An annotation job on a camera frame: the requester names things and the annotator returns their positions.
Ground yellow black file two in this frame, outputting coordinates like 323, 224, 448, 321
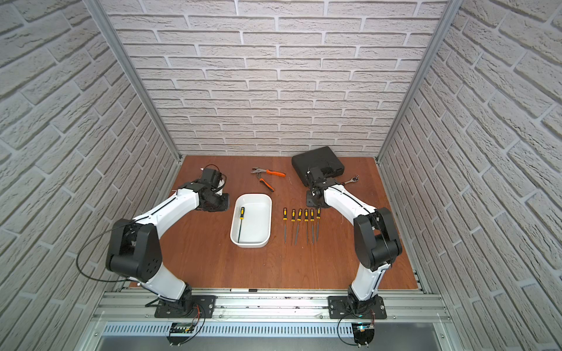
315, 208, 321, 242

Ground yellow black file seven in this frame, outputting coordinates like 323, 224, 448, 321
283, 208, 288, 244

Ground yellow black file one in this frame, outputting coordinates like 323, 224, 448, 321
237, 206, 245, 244

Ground white plastic storage box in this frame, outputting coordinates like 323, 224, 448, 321
230, 194, 272, 249

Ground yellow black file four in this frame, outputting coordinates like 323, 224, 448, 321
304, 209, 310, 245

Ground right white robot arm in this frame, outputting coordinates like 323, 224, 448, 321
306, 167, 402, 319

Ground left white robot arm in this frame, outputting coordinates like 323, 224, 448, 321
105, 164, 230, 310

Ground black plastic tool case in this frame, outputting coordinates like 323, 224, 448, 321
291, 146, 345, 187

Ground orange black pliers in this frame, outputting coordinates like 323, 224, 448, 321
251, 168, 286, 192

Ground left controller board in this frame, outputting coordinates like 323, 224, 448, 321
167, 323, 199, 346

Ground controller board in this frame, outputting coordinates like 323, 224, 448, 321
351, 323, 376, 347
167, 323, 199, 346

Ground right controller board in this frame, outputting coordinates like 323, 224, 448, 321
351, 323, 376, 347

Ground red handled ratchet wrench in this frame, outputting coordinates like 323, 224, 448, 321
343, 175, 359, 185

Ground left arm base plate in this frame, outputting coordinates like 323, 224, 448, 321
154, 295, 217, 319

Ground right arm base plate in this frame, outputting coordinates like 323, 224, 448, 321
327, 295, 387, 320

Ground aluminium front rail frame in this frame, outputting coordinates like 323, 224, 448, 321
78, 288, 461, 350

